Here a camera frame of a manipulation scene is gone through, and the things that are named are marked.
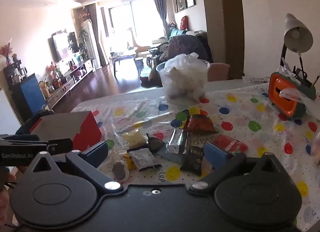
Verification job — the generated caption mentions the white standing air conditioner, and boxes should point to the white standing air conditioner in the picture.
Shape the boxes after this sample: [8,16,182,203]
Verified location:
[81,19,97,59]

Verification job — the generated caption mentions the low tv cabinet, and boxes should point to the low tv cabinet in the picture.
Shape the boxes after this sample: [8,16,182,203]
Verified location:
[46,58,95,108]

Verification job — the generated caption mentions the crumpled clear plastic bag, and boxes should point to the crumpled clear plastic bag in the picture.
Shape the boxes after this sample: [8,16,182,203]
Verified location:
[164,52,209,101]

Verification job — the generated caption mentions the black coffee machine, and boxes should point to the black coffee machine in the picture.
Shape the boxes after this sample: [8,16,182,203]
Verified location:
[9,59,28,83]

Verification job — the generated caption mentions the giraffe figure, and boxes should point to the giraffe figure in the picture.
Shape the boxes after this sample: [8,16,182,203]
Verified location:
[126,26,137,48]

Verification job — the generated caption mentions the silver snack packet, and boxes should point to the silver snack packet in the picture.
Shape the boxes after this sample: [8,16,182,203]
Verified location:
[157,128,191,165]

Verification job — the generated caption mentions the sofa with clothes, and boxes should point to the sofa with clothes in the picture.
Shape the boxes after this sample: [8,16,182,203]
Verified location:
[153,34,213,73]

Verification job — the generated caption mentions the red brown snack packet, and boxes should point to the red brown snack packet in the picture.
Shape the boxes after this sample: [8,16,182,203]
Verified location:
[183,114,223,135]

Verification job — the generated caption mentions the white desk lamp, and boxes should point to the white desk lamp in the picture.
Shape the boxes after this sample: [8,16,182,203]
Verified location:
[279,13,314,74]

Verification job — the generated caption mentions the pink flower arrangement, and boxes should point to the pink flower arrangement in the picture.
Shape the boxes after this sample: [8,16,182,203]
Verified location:
[44,62,63,90]

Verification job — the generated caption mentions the clear packet with brown snack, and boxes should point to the clear packet with brown snack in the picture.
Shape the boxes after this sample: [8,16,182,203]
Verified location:
[109,149,131,182]

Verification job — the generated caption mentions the grey curtain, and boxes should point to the grey curtain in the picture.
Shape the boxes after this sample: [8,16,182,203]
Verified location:
[86,3,107,68]
[152,0,168,39]

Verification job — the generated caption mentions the red cardboard box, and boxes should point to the red cardboard box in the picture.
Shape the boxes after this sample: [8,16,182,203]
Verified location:
[30,111,102,153]

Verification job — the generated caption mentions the red flowers in blue vase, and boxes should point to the red flowers in blue vase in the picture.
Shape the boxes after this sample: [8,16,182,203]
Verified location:
[0,43,13,65]

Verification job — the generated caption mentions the coffee table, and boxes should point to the coffee table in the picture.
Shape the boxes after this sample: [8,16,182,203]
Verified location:
[109,52,137,75]

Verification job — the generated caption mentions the television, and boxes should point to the television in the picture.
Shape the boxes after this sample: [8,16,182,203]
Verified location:
[51,31,79,63]

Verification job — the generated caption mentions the person's left hand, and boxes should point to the person's left hand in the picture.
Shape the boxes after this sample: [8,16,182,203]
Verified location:
[0,172,17,192]

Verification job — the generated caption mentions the black pen holder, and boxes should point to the black pen holder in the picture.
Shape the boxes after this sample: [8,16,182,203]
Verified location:
[292,66,320,90]

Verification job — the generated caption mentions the black cabinet with blue panel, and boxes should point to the black cabinet with blue panel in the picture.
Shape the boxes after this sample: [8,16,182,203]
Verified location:
[3,66,48,123]

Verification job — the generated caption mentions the white navy snack packet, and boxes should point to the white navy snack packet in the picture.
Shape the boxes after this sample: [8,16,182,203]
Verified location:
[127,147,162,172]

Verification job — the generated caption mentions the black jacket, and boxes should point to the black jacket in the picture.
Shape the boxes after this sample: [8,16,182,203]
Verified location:
[14,111,55,135]

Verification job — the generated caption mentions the padded dining chair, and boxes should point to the padded dining chair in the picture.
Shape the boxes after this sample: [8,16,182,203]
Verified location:
[207,63,231,83]

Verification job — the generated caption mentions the clear plastic tub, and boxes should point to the clear plastic tub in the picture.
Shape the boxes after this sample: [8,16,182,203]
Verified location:
[156,59,211,105]

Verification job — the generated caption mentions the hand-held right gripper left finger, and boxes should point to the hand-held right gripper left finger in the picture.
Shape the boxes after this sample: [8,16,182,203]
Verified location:
[25,141,123,193]

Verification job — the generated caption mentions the orange green tabletop bin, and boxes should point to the orange green tabletop bin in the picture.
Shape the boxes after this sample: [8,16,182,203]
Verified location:
[267,71,317,120]

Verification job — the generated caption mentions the dark pet bed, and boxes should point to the dark pet bed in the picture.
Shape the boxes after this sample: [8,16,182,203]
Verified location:
[139,68,161,89]

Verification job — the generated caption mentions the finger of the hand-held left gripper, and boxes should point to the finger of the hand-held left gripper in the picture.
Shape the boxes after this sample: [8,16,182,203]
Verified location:
[47,138,73,156]
[0,134,40,142]

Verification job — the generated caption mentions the black gold snack packet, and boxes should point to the black gold snack packet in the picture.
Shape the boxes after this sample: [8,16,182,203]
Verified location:
[179,145,205,177]

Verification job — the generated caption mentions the teal sofa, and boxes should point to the teal sofa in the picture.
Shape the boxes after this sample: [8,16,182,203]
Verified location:
[169,28,208,45]

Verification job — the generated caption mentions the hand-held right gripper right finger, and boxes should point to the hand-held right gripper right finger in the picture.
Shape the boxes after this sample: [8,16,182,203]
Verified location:
[187,143,288,194]

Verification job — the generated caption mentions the green potted plant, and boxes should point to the green potted plant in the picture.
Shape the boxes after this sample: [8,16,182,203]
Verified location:
[78,28,91,59]

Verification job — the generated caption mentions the dark grey snack packet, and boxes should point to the dark grey snack packet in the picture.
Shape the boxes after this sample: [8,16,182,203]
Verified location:
[146,134,166,154]

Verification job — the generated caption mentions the yellow snack packet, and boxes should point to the yellow snack packet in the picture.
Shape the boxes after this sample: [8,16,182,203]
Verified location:
[122,129,148,150]

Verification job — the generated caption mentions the red white snack packet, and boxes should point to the red white snack packet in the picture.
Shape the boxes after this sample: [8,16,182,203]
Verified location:
[212,135,248,154]

